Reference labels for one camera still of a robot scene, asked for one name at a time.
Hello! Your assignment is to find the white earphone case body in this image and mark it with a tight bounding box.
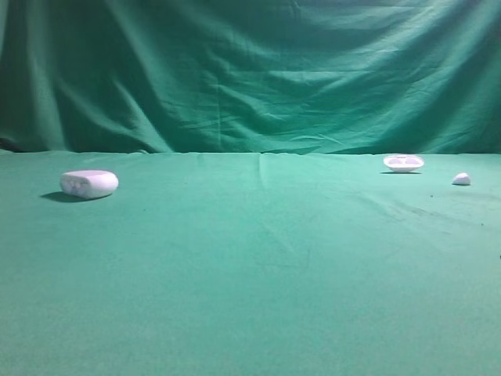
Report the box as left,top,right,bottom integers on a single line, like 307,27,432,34
59,170,119,200

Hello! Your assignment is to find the white earphone case lid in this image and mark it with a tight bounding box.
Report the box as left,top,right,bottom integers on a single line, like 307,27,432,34
383,154,424,173

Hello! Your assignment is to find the green table cloth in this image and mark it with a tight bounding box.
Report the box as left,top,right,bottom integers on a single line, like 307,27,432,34
1,152,500,375

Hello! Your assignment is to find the green backdrop cloth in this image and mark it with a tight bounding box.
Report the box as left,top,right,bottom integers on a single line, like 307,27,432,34
1,1,500,154

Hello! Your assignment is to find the small white earbud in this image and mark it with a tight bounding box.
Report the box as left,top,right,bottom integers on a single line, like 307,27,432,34
452,172,471,186

